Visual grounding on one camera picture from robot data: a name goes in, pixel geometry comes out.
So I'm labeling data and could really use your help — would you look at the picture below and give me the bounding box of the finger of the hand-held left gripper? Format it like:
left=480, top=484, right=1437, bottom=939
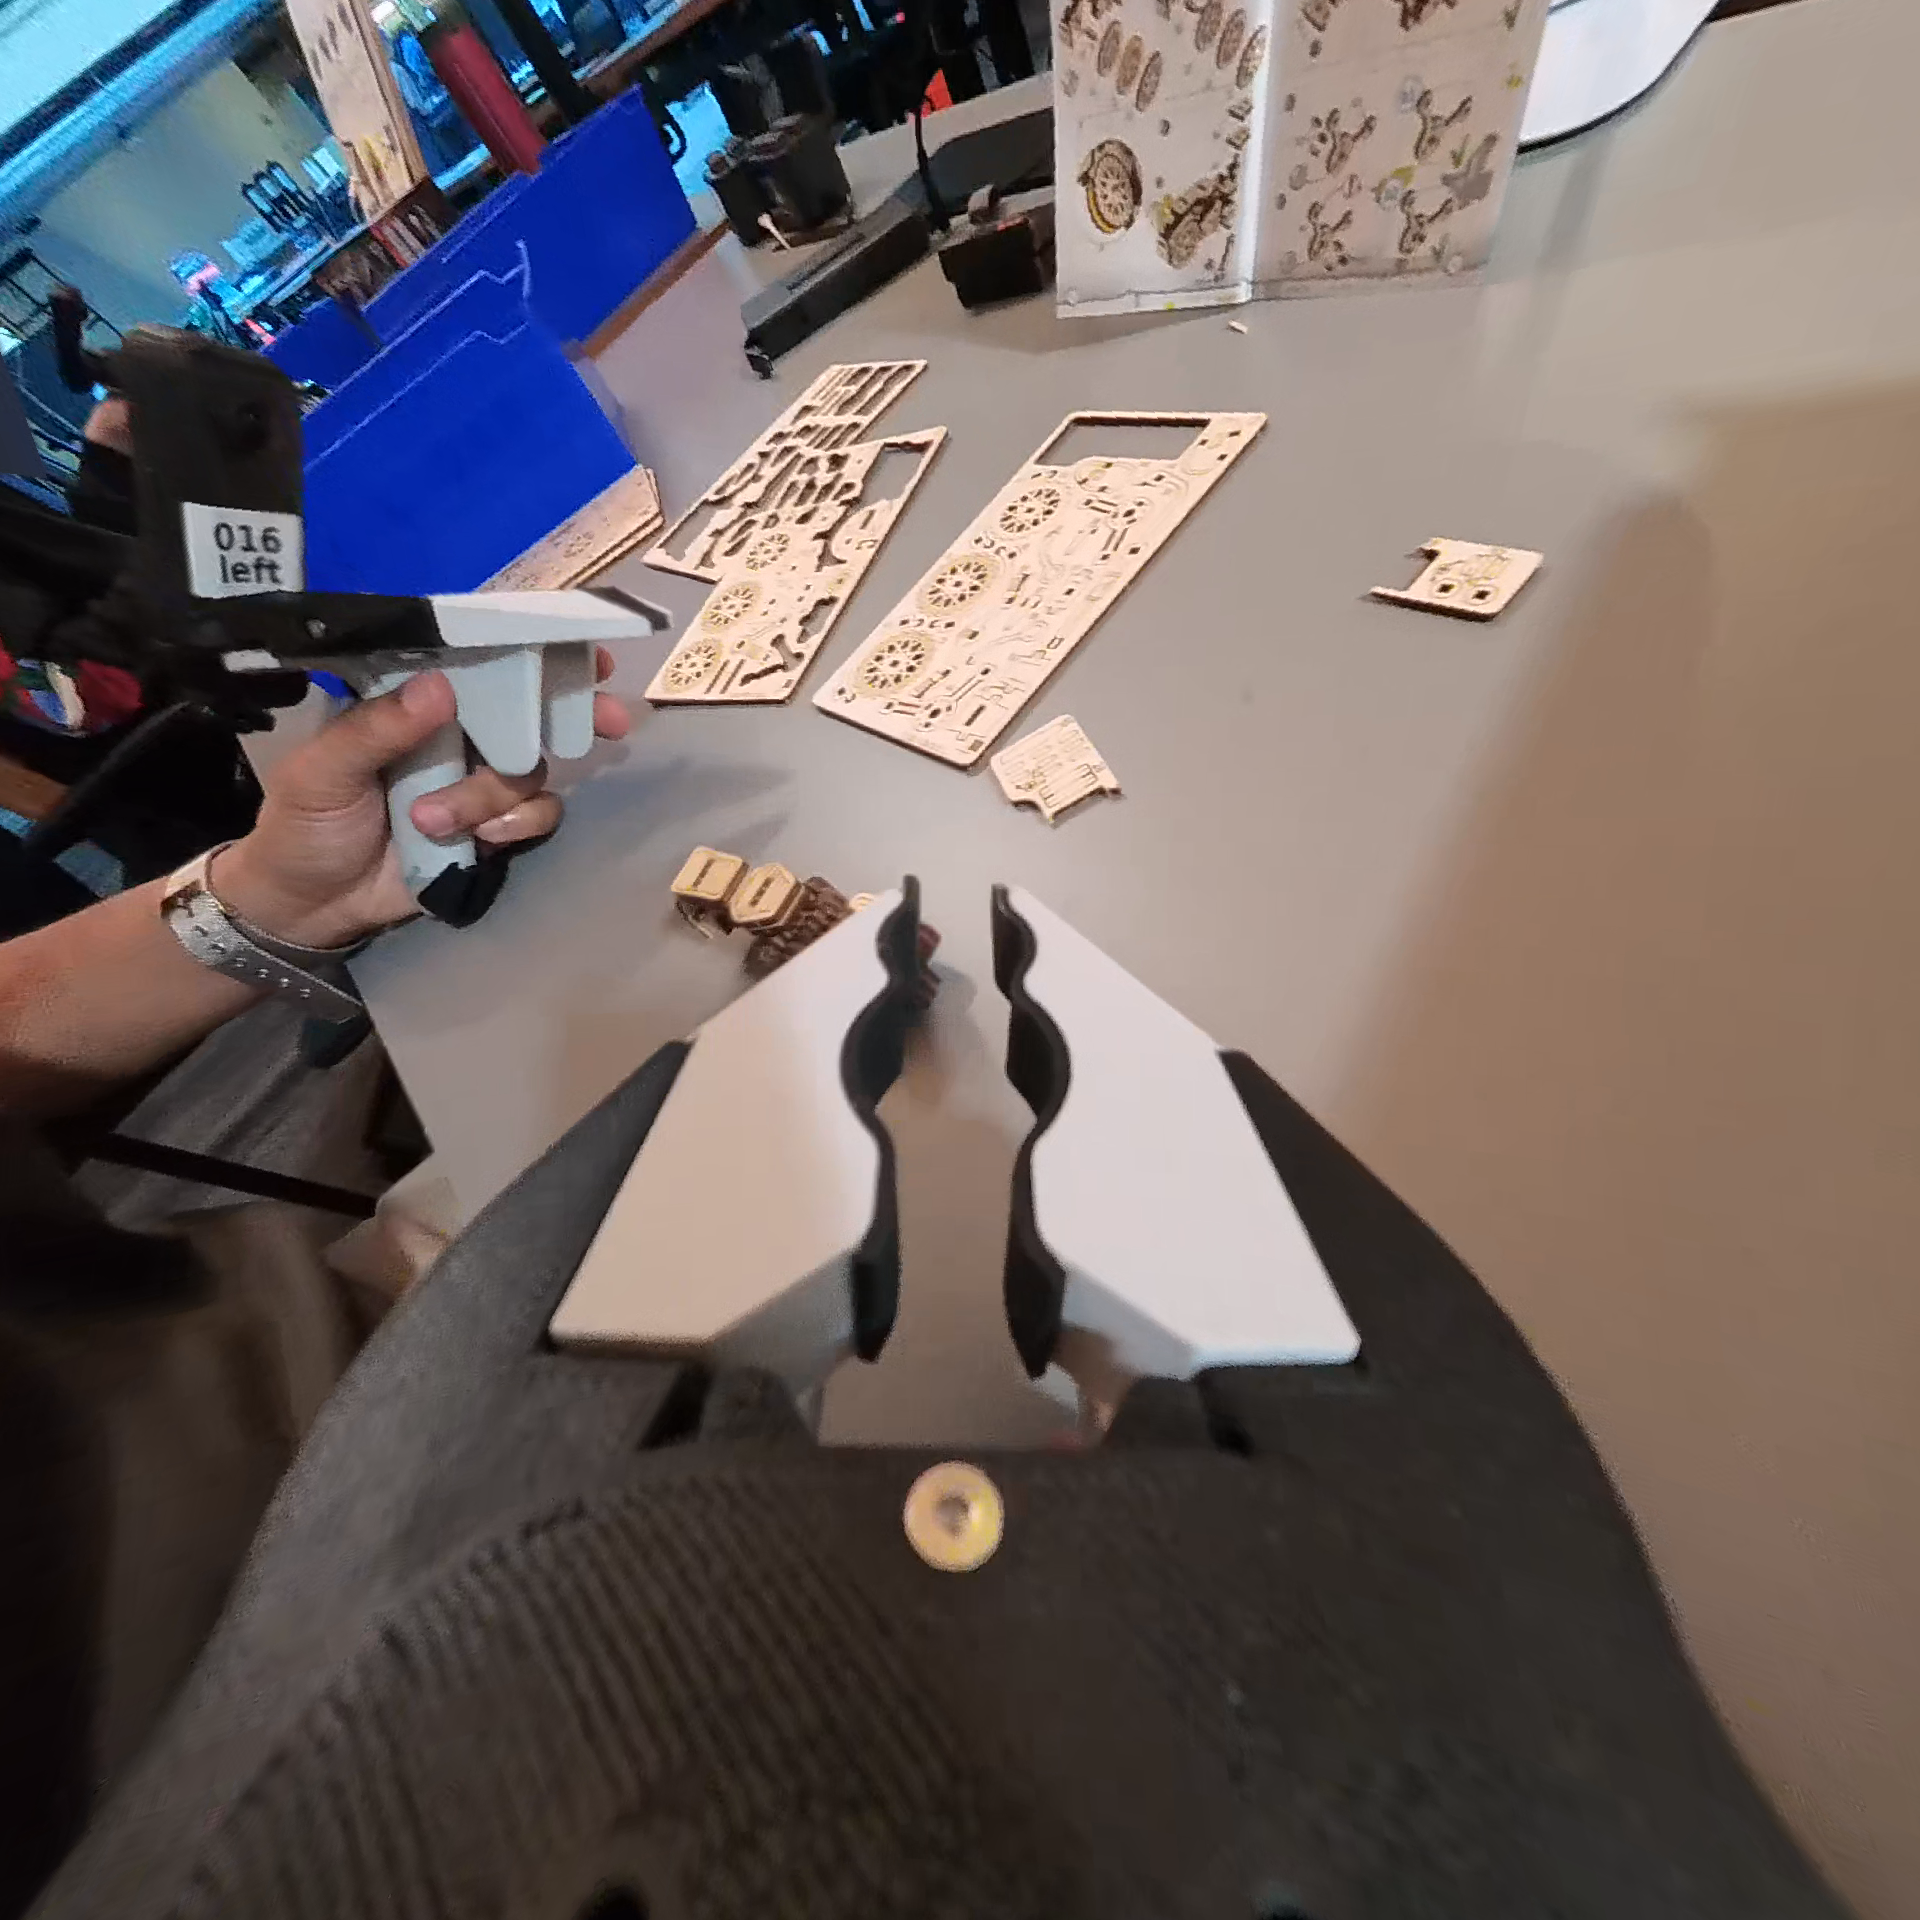
left=427, top=588, right=675, bottom=653

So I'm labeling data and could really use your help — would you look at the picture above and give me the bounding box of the stack of wooden puzzle sheets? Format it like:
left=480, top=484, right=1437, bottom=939
left=477, top=465, right=666, bottom=597

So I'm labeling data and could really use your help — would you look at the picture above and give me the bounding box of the silver wristwatch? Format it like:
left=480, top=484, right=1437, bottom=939
left=157, top=840, right=375, bottom=1030

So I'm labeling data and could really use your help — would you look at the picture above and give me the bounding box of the white rounded object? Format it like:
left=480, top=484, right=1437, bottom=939
left=1516, top=0, right=1722, bottom=154

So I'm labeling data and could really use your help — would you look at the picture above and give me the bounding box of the person's left forearm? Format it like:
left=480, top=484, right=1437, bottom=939
left=0, top=885, right=275, bottom=1121

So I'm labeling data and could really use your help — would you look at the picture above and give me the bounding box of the small wooden puzzle sheet fragment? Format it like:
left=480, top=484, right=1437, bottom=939
left=988, top=714, right=1125, bottom=825

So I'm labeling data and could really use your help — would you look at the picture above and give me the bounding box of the printed wooden panel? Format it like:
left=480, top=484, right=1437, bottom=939
left=282, top=0, right=431, bottom=224

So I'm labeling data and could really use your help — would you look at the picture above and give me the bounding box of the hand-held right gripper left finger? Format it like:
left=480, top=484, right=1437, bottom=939
left=546, top=878, right=927, bottom=1433

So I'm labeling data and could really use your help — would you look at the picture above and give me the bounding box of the person's left hand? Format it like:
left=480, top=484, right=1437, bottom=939
left=222, top=668, right=568, bottom=950

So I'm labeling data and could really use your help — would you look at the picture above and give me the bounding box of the small black box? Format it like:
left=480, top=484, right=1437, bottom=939
left=940, top=200, right=1060, bottom=313

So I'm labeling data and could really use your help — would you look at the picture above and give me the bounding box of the partly built wooden model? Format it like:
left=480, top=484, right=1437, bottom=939
left=666, top=844, right=943, bottom=986

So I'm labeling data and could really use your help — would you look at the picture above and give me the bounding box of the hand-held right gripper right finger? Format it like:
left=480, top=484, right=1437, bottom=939
left=990, top=883, right=1364, bottom=1440

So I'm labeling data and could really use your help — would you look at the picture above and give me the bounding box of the small wooden fragment with holes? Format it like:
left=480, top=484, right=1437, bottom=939
left=1367, top=536, right=1544, bottom=625

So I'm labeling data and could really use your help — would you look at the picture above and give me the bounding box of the black strap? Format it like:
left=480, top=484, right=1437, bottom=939
left=59, top=1123, right=387, bottom=1220

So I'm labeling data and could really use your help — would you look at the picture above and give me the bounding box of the wooden puzzle sheet with gears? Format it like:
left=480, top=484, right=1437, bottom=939
left=643, top=425, right=950, bottom=708

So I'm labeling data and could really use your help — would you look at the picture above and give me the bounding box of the grey desk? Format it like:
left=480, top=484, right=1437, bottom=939
left=346, top=0, right=1920, bottom=1920

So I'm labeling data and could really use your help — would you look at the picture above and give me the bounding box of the folded instruction booklet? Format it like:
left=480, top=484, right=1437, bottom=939
left=1050, top=0, right=1549, bottom=320

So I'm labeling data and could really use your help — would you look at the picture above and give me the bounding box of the long black bar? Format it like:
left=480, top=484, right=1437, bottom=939
left=738, top=192, right=934, bottom=380

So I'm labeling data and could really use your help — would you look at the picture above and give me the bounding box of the wooden puzzle sheet with rectangular cutout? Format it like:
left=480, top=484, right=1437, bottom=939
left=814, top=406, right=1271, bottom=770

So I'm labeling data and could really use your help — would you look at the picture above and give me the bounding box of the mostly emptied wooden puzzle sheet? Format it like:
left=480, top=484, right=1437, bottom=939
left=643, top=360, right=931, bottom=585

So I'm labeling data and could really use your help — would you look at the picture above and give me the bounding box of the black device with white stick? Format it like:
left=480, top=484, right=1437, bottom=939
left=702, top=117, right=859, bottom=251

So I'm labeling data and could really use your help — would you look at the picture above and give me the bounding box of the person's leg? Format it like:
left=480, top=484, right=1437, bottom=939
left=0, top=977, right=459, bottom=1877

